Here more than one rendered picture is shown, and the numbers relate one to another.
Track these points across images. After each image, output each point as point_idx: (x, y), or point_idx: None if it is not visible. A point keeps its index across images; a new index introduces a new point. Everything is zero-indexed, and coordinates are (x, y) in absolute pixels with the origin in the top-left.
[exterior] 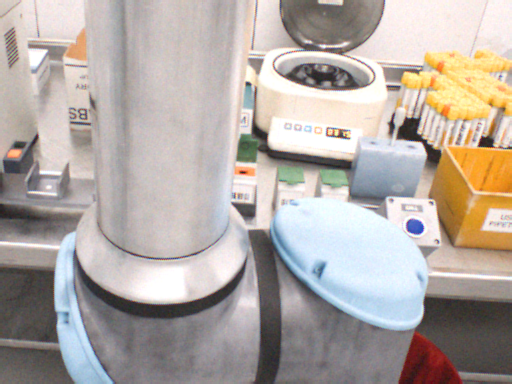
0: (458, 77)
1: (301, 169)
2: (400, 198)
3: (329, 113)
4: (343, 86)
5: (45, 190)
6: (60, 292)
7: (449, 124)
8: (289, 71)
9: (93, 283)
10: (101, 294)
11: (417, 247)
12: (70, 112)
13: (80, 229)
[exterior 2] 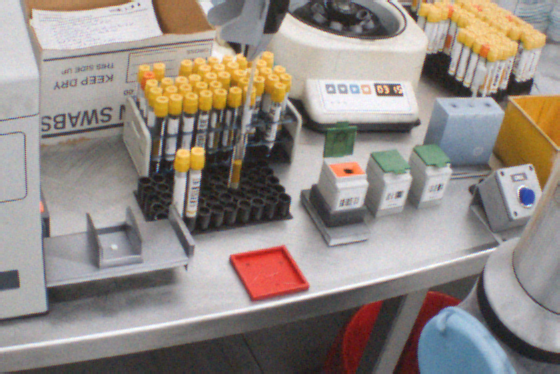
0: (468, 6)
1: (396, 151)
2: (508, 169)
3: (376, 67)
4: (376, 29)
5: (112, 252)
6: (502, 371)
7: (490, 66)
8: (296, 12)
9: (542, 352)
10: (547, 358)
11: (530, 217)
12: (43, 123)
13: (507, 312)
